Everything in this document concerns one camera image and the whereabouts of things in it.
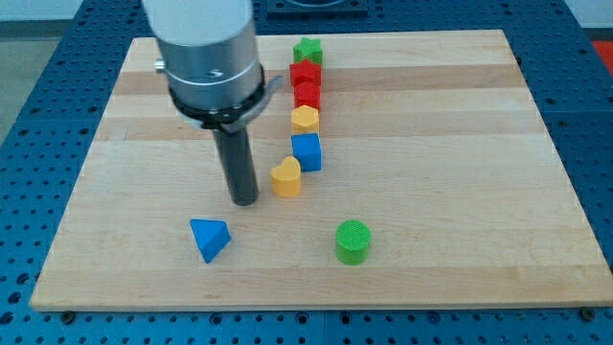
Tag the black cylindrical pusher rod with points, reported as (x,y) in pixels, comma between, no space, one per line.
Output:
(236,159)

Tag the yellow heart block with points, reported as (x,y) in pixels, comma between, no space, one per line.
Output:
(287,178)

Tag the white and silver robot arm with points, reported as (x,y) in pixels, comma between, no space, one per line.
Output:
(210,57)

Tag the blue cube block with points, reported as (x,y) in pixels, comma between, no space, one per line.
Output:
(307,150)

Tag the yellow hexagon block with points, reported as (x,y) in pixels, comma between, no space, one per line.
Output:
(305,119)

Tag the blue triangle block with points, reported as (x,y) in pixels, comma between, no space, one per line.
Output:
(211,237)

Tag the red cylinder block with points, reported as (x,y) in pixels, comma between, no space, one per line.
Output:
(307,93)

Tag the red pentagon block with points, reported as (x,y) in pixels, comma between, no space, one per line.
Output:
(305,71)

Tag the green star block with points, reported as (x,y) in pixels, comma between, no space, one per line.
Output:
(308,48)

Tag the green cylinder block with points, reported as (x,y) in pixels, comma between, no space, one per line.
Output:
(352,242)

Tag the wooden board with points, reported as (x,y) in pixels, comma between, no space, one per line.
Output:
(431,139)

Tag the red object at right edge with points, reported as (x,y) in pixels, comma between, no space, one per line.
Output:
(604,49)

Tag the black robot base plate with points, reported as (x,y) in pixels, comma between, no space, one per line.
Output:
(316,7)

